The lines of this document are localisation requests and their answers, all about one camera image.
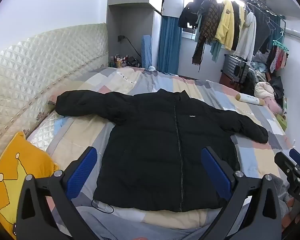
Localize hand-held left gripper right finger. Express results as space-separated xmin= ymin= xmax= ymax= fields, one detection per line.
xmin=201 ymin=146 xmax=283 ymax=240

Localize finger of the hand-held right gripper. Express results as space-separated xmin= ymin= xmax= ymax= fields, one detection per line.
xmin=274 ymin=151 xmax=300 ymax=180
xmin=289 ymin=148 xmax=300 ymax=173

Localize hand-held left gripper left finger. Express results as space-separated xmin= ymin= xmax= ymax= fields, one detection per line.
xmin=15 ymin=146 xmax=98 ymax=240

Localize black puffer jacket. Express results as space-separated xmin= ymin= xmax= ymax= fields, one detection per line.
xmin=55 ymin=88 xmax=269 ymax=213

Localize pile of mixed clothes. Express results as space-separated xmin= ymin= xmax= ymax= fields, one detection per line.
xmin=245 ymin=60 xmax=288 ymax=130

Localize patchwork pastel quilt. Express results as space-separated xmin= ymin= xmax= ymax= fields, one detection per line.
xmin=27 ymin=66 xmax=294 ymax=240

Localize yellow crown pillow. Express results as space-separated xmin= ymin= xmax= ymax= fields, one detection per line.
xmin=0 ymin=131 xmax=59 ymax=239

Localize white lotion bottle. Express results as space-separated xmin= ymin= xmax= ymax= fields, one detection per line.
xmin=236 ymin=92 xmax=265 ymax=105

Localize hanging red and pink socks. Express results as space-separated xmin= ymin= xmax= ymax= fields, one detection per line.
xmin=266 ymin=46 xmax=288 ymax=73

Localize grey suitcase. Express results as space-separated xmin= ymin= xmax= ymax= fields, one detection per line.
xmin=222 ymin=54 xmax=248 ymax=80

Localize cream quilted headboard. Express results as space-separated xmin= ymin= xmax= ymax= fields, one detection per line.
xmin=0 ymin=22 xmax=109 ymax=180

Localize green clip hanger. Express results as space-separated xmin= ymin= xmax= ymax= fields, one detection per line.
xmin=272 ymin=31 xmax=290 ymax=53

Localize row of cosmetic bottles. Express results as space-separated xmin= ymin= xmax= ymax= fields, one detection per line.
xmin=107 ymin=54 xmax=140 ymax=68

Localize mint green hanging garment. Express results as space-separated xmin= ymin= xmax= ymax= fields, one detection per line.
xmin=195 ymin=14 xmax=224 ymax=63

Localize white air conditioner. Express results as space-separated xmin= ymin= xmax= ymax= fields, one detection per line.
xmin=285 ymin=26 xmax=300 ymax=43

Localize white hanging hoodie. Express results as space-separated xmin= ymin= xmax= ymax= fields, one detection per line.
xmin=234 ymin=10 xmax=257 ymax=60

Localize dark grey hanging garments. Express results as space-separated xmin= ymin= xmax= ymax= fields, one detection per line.
xmin=250 ymin=4 xmax=275 ymax=54

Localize blue curtain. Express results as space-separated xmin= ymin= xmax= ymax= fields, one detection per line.
xmin=157 ymin=15 xmax=183 ymax=75

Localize blue fabric-covered board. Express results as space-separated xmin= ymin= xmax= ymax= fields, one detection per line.
xmin=140 ymin=34 xmax=153 ymax=69

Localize thin black hanging garment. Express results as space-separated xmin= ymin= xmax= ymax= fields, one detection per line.
xmin=231 ymin=1 xmax=242 ymax=50

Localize yellow fleece hanging jacket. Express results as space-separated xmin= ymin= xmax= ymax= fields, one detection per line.
xmin=214 ymin=0 xmax=242 ymax=52

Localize brown plaid hanging coat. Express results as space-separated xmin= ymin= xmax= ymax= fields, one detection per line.
xmin=192 ymin=0 xmax=224 ymax=67

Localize black hanging short jacket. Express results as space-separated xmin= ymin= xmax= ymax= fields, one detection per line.
xmin=177 ymin=1 xmax=203 ymax=29

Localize thin black cable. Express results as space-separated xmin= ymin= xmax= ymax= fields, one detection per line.
xmin=91 ymin=199 xmax=115 ymax=214

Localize black charger with cable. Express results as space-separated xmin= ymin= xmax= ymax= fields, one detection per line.
xmin=117 ymin=35 xmax=140 ymax=60

